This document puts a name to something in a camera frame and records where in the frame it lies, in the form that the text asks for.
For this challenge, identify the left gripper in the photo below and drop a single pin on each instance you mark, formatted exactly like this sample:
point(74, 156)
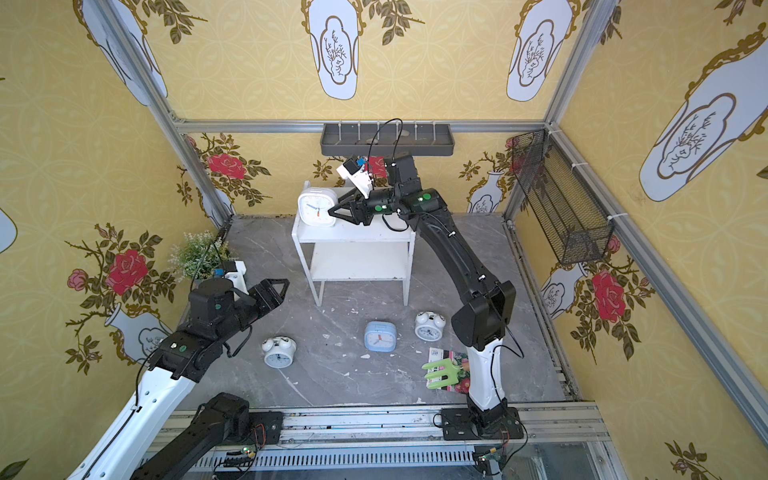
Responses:
point(252, 299)

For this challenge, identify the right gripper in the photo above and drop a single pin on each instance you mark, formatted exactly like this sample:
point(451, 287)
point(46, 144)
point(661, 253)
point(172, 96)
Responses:
point(362, 209)

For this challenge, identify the white square alarm clock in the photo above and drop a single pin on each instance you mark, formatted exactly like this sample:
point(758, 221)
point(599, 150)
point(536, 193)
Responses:
point(314, 204)

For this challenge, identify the white twin-bell clock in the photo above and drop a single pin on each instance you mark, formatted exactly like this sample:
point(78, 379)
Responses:
point(429, 326)
point(279, 352)

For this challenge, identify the blue square alarm clock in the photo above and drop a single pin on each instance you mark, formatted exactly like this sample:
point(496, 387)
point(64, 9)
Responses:
point(380, 336)

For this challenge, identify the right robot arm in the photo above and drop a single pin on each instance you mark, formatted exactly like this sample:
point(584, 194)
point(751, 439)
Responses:
point(487, 303)

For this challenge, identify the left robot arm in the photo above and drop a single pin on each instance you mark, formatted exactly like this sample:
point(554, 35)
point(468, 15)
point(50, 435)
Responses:
point(170, 373)

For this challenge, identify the white two-tier shelf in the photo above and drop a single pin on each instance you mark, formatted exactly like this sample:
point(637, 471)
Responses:
point(354, 253)

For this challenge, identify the potted green plant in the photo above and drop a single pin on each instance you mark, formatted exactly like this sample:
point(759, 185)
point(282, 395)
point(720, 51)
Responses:
point(199, 255)

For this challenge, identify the floral seed packet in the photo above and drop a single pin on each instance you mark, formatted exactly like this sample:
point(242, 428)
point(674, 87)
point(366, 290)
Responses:
point(435, 354)

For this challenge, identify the green garden hand fork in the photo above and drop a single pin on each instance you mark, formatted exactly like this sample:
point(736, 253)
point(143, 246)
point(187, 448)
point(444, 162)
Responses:
point(441, 374)

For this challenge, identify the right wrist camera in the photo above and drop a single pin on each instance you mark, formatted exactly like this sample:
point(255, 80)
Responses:
point(355, 170)

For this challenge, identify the grey wall tray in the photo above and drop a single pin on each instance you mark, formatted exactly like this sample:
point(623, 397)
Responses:
point(346, 139)

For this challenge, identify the black wire mesh basket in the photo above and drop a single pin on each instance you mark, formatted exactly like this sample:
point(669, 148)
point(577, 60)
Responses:
point(574, 223)

